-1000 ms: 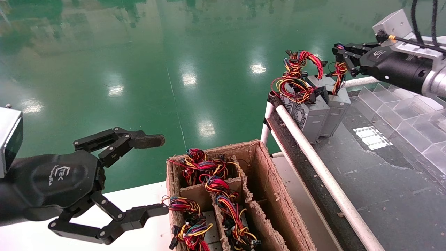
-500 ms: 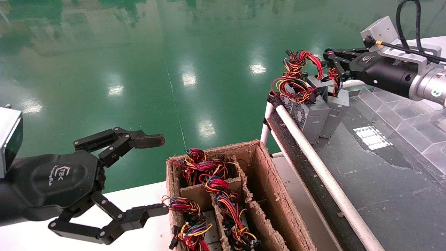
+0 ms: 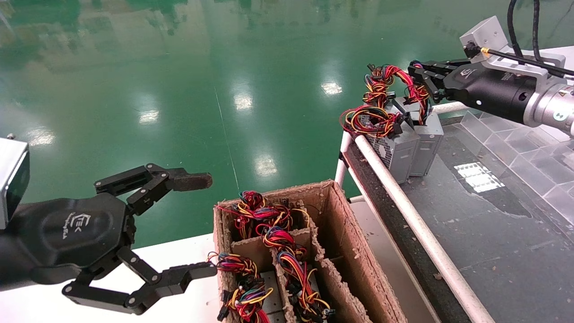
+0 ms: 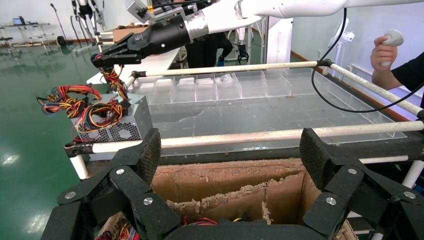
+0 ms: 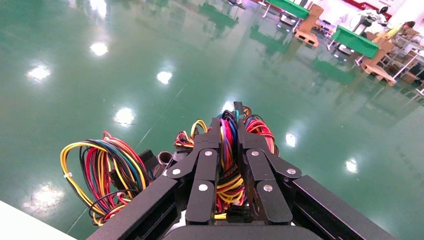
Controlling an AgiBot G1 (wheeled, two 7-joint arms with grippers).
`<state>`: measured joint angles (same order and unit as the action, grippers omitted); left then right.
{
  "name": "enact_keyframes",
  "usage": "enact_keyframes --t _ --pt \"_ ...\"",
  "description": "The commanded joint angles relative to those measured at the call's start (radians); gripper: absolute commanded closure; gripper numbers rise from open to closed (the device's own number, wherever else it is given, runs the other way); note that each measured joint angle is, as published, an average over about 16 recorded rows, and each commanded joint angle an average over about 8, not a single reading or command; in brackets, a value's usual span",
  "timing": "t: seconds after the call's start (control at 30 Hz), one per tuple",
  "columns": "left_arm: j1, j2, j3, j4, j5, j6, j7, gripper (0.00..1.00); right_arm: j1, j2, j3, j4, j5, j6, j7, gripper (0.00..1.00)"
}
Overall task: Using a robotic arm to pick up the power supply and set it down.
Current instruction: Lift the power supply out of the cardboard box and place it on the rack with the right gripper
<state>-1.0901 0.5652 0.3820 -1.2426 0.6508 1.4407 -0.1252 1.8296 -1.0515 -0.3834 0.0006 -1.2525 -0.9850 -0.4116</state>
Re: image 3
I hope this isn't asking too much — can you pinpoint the long white rail pipe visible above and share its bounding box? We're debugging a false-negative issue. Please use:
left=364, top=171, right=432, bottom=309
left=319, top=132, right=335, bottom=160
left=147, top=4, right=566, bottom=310
left=354, top=135, right=496, bottom=323

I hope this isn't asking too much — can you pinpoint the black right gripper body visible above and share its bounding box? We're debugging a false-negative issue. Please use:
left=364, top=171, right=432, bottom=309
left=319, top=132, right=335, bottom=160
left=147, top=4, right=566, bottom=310
left=442, top=62, right=538, bottom=125

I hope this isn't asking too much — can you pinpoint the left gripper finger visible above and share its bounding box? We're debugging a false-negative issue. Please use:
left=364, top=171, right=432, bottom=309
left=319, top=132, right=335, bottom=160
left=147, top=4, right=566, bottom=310
left=62, top=244, right=218, bottom=315
left=94, top=163, right=213, bottom=216

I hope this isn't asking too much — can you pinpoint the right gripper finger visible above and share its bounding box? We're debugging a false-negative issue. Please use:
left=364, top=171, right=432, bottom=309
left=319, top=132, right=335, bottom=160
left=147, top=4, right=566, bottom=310
left=422, top=74, right=449, bottom=104
left=409, top=59, right=467, bottom=74

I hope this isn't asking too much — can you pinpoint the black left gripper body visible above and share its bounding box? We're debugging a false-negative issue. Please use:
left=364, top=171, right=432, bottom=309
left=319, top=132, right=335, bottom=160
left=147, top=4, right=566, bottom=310
left=0, top=193, right=135, bottom=286

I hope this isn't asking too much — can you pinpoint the brown cardboard divider box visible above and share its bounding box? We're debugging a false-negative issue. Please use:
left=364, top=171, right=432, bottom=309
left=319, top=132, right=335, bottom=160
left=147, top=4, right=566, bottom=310
left=213, top=179, right=409, bottom=323

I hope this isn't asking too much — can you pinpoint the white leg pipe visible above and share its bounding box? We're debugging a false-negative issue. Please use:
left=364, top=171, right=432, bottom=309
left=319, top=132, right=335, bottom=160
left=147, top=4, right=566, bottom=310
left=335, top=130, right=355, bottom=187

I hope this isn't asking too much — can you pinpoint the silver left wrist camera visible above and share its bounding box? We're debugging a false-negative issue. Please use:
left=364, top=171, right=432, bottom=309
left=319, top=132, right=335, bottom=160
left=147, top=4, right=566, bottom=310
left=0, top=137, right=30, bottom=230

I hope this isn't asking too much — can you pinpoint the white cross pipe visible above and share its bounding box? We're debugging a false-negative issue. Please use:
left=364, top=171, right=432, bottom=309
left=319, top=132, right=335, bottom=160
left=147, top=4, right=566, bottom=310
left=433, top=101, right=471, bottom=115

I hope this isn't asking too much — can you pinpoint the grey power supply with wires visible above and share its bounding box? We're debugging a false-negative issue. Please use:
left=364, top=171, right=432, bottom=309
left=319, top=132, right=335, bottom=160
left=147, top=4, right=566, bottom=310
left=362, top=64, right=444, bottom=177
left=339, top=106, right=421, bottom=184

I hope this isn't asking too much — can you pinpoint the thin black camera cable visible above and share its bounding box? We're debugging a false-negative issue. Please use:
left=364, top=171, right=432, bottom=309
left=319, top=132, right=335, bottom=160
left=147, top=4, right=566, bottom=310
left=481, top=46, right=574, bottom=77

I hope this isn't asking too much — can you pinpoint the clear acrylic divider organiser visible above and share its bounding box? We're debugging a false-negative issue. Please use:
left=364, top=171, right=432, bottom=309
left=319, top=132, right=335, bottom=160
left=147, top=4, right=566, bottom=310
left=457, top=110, right=574, bottom=225

